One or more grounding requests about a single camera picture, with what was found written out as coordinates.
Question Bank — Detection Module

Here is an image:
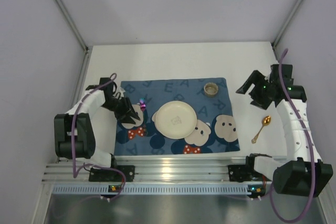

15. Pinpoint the iridescent purple fork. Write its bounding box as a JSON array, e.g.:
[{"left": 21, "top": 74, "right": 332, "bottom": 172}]
[{"left": 139, "top": 98, "right": 148, "bottom": 136}]

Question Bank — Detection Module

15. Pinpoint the gold spoon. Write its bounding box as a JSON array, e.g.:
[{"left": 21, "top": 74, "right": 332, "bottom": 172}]
[{"left": 251, "top": 115, "right": 271, "bottom": 144}]

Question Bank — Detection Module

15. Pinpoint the cream round plate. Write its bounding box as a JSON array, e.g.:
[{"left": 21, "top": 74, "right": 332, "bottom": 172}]
[{"left": 152, "top": 101, "right": 197, "bottom": 140}]

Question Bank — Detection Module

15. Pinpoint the small beige cup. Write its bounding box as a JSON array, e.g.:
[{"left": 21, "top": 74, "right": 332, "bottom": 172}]
[{"left": 204, "top": 82, "right": 218, "bottom": 97}]

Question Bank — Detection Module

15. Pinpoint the blue cartoon placemat cloth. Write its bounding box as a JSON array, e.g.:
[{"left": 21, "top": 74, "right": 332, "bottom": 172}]
[{"left": 114, "top": 78, "right": 240, "bottom": 156}]

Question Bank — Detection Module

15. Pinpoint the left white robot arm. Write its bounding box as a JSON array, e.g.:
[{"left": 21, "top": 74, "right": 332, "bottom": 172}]
[{"left": 54, "top": 73, "right": 140, "bottom": 174}]

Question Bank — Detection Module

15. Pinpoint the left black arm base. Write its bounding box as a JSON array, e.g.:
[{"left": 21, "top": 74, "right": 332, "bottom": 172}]
[{"left": 89, "top": 155, "right": 135, "bottom": 182}]

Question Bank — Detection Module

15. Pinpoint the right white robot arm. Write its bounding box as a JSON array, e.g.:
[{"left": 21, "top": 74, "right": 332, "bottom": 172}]
[{"left": 236, "top": 64, "right": 333, "bottom": 197}]

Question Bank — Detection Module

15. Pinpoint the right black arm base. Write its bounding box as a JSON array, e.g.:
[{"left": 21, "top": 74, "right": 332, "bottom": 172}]
[{"left": 228, "top": 153, "right": 270, "bottom": 183}]

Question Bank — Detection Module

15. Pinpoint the aluminium rail frame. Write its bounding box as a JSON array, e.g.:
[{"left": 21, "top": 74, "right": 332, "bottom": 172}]
[{"left": 41, "top": 48, "right": 328, "bottom": 184}]

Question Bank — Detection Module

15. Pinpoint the perforated cable duct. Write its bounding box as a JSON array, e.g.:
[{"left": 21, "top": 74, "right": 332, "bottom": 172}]
[{"left": 52, "top": 184, "right": 266, "bottom": 197}]

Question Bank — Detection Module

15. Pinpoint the right frame post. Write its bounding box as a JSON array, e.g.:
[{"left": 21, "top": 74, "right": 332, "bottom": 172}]
[{"left": 271, "top": 0, "right": 305, "bottom": 50}]

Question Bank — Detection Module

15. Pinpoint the frame post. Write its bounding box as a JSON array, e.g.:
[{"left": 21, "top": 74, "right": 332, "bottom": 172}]
[
  {"left": 271, "top": 0, "right": 305, "bottom": 50},
  {"left": 54, "top": 0, "right": 89, "bottom": 53}
]

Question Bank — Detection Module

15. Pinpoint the left frame post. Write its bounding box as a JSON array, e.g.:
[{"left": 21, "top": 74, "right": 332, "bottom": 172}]
[{"left": 54, "top": 0, "right": 89, "bottom": 53}]

